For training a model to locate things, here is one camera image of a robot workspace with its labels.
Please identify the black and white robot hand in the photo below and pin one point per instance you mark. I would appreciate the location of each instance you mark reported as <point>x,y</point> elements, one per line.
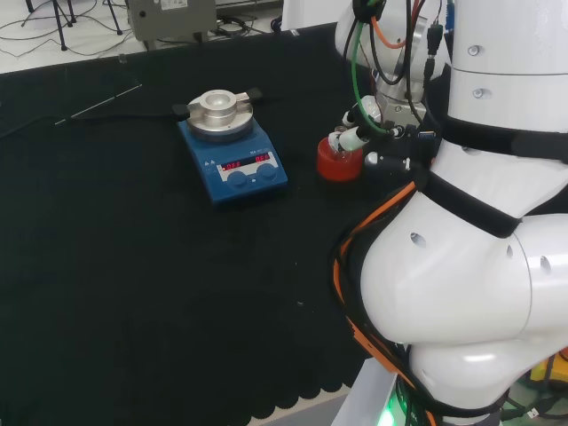
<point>399,142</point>

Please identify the blue-base heater with steel plate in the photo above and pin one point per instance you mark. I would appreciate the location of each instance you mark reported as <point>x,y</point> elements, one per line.
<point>248,186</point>

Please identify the grey metal box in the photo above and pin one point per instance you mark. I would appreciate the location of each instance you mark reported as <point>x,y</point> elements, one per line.
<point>173,18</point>

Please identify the grey robot mounting plate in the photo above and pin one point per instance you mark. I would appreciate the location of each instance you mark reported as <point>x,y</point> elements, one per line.
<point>368,399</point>

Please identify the black bench cloth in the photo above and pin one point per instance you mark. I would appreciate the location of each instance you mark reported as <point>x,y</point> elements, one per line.
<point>133,266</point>

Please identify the black tripod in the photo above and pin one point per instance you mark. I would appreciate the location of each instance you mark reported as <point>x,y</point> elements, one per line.
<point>60,26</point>
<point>113,15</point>

